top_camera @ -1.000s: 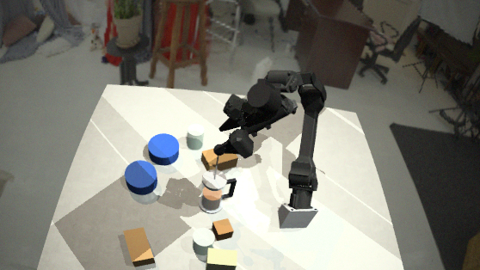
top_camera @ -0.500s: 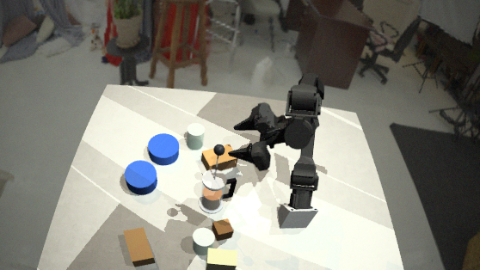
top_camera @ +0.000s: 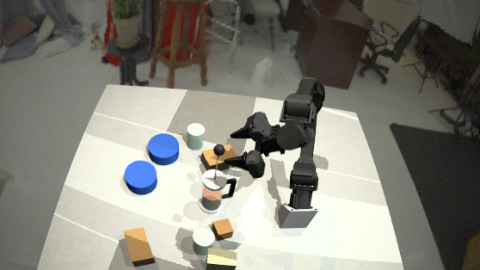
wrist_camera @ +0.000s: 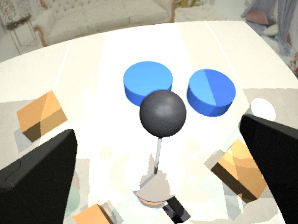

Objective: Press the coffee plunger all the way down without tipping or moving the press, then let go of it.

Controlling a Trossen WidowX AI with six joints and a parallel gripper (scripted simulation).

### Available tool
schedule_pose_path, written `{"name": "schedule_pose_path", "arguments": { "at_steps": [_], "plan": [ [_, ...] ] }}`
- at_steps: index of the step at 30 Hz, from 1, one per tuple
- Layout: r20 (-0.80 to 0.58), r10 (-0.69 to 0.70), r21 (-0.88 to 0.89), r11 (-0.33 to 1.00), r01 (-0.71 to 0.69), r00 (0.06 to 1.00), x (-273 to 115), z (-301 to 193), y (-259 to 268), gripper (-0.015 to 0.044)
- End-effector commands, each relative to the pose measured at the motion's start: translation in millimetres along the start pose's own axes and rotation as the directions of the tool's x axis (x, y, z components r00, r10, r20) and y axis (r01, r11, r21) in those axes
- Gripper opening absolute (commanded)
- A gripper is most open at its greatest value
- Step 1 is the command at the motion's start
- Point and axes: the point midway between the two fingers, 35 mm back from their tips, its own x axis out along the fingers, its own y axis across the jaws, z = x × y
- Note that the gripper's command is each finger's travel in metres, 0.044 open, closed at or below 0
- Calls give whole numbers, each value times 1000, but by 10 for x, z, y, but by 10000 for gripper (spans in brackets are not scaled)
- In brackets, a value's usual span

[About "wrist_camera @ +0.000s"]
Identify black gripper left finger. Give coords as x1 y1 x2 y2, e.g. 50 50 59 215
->
0 129 78 224

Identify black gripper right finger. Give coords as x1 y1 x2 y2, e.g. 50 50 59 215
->
239 113 298 224

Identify blue short cylinder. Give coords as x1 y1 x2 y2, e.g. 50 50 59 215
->
124 61 173 107
186 68 237 116

